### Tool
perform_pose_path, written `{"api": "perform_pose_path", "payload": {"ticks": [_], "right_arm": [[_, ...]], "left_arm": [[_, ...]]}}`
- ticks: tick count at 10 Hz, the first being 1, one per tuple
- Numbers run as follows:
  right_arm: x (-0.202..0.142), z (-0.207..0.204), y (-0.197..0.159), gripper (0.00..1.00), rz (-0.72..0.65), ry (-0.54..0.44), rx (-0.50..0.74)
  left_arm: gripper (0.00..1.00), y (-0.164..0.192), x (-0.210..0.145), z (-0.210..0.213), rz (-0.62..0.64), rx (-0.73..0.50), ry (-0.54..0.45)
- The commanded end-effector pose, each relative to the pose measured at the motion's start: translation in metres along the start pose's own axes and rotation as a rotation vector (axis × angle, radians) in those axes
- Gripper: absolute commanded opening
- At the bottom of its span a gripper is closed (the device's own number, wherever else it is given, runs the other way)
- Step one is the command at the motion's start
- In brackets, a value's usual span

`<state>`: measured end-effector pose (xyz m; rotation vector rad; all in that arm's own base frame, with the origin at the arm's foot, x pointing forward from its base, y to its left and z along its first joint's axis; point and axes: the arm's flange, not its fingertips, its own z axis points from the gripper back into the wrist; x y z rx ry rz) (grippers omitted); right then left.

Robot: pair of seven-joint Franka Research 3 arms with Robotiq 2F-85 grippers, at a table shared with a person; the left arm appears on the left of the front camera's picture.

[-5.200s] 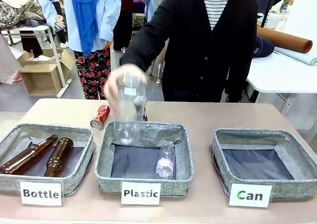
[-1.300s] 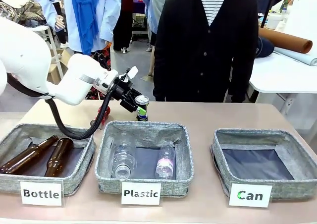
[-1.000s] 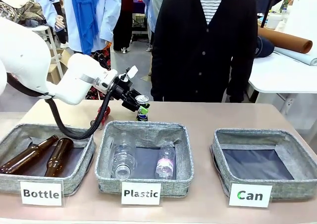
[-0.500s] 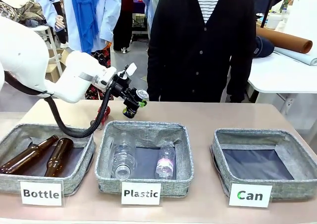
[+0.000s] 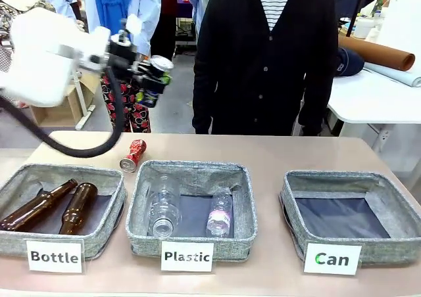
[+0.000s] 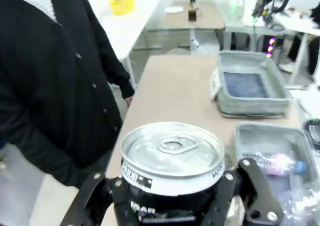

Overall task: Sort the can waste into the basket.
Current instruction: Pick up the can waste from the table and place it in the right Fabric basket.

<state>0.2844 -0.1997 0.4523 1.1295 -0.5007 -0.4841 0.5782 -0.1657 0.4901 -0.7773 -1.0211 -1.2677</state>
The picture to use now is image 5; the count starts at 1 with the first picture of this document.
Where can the small pink-labelled plastic bottle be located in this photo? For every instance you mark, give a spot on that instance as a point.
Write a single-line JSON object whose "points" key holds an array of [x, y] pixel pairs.
{"points": [[219, 216]]}

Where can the blue scarf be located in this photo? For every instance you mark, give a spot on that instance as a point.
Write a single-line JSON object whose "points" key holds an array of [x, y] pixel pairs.
{"points": [[110, 4]]}

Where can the dark navy cap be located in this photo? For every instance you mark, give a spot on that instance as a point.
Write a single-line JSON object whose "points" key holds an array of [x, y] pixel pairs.
{"points": [[348, 65]]}

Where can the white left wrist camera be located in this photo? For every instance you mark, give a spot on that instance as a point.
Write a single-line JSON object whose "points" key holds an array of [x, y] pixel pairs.
{"points": [[133, 24]]}

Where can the white Can label card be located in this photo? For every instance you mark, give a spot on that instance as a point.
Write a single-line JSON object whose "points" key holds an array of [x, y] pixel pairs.
{"points": [[332, 259]]}

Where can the white bucket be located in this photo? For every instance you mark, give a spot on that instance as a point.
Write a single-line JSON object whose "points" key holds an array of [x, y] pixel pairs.
{"points": [[364, 27]]}

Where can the large clear plastic bottle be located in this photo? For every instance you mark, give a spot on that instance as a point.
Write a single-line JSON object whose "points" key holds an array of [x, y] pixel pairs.
{"points": [[164, 205]]}

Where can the grey basket labelled Plastic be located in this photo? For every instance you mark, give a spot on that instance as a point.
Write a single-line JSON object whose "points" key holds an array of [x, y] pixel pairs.
{"points": [[243, 205]]}

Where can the white Plastic label card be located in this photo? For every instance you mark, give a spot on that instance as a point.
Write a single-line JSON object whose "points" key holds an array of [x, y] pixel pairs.
{"points": [[187, 257]]}

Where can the cardboard box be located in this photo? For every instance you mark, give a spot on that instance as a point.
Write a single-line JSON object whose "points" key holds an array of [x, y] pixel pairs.
{"points": [[72, 103]]}

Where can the person in black cardigan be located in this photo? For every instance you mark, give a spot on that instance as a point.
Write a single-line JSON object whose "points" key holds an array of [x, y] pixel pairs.
{"points": [[256, 63]]}

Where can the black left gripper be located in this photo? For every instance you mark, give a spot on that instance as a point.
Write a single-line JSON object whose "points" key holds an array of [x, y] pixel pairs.
{"points": [[123, 57]]}

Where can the grey basket labelled Bottle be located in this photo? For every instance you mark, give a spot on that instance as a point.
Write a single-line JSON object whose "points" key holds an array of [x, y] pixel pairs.
{"points": [[108, 208]]}

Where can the brown glass bottle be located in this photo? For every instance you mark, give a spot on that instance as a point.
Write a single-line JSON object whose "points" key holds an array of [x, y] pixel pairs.
{"points": [[79, 205], [36, 208]]}

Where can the crushed red soda can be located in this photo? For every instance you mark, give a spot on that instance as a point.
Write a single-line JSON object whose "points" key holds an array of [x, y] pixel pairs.
{"points": [[135, 154]]}

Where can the grey basket labelled Can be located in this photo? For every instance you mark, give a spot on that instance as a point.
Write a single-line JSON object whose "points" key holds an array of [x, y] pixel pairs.
{"points": [[378, 247]]}

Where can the dark blue Pepsi can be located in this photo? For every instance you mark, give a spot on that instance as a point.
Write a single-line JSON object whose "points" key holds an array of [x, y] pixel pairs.
{"points": [[162, 63]]}

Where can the white side table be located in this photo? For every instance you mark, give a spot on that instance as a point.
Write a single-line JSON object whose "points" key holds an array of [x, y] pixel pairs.
{"points": [[368, 100]]}

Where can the brown rolled sheet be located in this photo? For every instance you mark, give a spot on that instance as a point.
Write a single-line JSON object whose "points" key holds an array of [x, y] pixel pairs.
{"points": [[378, 52]]}

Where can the white table with clothes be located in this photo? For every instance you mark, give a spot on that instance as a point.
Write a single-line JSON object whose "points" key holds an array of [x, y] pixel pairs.
{"points": [[82, 106]]}

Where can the person in light blue shirt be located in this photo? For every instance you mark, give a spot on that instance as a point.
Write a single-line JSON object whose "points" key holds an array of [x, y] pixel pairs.
{"points": [[148, 14]]}

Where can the pale blue rolled sheet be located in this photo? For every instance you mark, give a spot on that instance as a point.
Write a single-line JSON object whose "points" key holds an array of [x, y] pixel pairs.
{"points": [[394, 75]]}

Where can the white Bottle label card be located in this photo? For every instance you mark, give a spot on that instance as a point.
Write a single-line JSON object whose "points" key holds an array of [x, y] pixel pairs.
{"points": [[54, 256]]}

